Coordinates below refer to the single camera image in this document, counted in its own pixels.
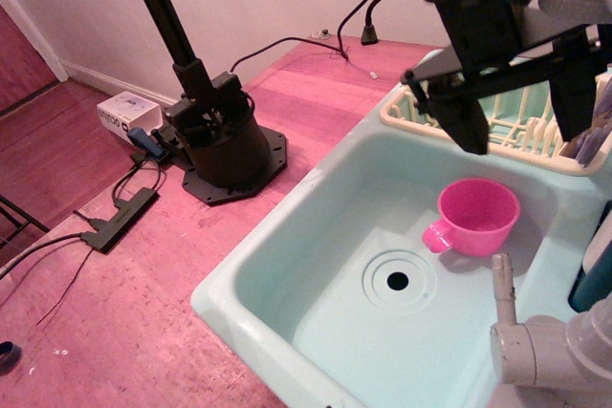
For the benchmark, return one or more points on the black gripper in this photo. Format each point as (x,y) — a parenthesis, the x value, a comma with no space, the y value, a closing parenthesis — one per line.
(501,45)

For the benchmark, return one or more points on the pink plastic cup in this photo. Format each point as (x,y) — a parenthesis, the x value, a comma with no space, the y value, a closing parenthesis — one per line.
(476,217)

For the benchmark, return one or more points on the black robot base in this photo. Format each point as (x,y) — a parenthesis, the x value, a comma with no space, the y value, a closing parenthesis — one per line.
(227,158)

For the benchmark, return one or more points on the cream dish drying rack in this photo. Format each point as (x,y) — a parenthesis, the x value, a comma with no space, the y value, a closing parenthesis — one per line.
(522,127)

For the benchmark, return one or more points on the purple cutlery in rack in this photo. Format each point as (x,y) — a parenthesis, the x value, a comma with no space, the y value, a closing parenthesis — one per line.
(590,141)

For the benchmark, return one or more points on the dark teal bottle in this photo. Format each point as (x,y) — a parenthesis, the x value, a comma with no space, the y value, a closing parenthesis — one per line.
(594,281)

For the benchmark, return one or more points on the white toy faucet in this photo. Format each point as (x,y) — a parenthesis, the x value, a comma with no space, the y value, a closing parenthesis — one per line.
(544,352)

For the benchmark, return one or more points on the turquoise toy sink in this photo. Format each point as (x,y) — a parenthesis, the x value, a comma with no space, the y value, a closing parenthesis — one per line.
(334,301)

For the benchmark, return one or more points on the white cardboard box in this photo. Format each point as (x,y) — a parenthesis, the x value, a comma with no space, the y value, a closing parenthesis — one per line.
(125,111)

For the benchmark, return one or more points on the black usb hub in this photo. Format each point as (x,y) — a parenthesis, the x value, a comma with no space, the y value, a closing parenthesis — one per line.
(107,234)

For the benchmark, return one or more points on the black metal chair leg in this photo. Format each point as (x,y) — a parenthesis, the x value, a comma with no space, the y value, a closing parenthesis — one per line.
(19,219)

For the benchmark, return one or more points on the black tape roll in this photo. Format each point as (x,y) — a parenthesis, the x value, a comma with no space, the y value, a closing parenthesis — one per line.
(10,356)

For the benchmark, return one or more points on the blue clamp handle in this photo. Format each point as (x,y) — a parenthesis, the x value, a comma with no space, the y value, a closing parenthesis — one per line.
(150,147)

